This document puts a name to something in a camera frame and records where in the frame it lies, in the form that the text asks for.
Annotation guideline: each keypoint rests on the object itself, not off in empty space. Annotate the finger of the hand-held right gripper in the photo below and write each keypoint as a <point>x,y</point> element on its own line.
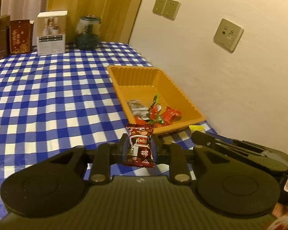
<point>242,157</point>
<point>224,137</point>

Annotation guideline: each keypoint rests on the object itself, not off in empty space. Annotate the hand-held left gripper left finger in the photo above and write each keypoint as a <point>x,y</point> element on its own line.
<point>124,149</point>

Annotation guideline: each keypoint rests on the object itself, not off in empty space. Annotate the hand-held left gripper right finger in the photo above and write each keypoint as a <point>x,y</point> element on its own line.
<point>154,149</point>

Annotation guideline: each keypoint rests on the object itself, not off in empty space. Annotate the brown red candy packet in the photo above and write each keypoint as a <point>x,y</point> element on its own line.
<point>140,146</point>

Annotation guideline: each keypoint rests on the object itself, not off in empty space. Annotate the yellow snack packet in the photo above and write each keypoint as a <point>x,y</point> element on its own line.
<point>196,127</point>

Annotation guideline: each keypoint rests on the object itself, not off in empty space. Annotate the red candy wrapper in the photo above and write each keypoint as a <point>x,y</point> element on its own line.
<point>171,115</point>

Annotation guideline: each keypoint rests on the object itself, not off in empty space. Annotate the silver snack packet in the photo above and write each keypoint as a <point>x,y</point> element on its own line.
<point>136,107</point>

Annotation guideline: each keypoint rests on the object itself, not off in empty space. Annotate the green snack packet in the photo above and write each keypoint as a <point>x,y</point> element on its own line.
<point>155,99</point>

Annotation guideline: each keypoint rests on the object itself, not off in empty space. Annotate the orange plastic tray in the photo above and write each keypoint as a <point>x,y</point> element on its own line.
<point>144,81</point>

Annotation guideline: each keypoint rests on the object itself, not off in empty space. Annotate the red white patterned clothing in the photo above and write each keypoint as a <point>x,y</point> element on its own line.
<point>286,218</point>

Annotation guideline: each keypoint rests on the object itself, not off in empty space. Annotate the blue white checkered tablecloth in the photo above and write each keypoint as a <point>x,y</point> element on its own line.
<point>50,95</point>

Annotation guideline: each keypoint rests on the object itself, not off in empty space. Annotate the green glass jar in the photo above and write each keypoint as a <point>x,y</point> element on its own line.
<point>87,34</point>

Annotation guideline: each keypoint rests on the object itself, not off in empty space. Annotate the white printed carton box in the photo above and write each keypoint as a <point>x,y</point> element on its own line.
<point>51,34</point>

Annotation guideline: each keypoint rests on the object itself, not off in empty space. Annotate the red gold printed box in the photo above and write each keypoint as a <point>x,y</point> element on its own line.
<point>20,37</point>

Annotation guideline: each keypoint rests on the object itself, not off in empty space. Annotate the brown tall box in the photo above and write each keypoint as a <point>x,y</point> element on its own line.
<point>0,38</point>

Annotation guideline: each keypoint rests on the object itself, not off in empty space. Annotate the beige wall data socket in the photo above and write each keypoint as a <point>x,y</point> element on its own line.
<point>228,35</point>

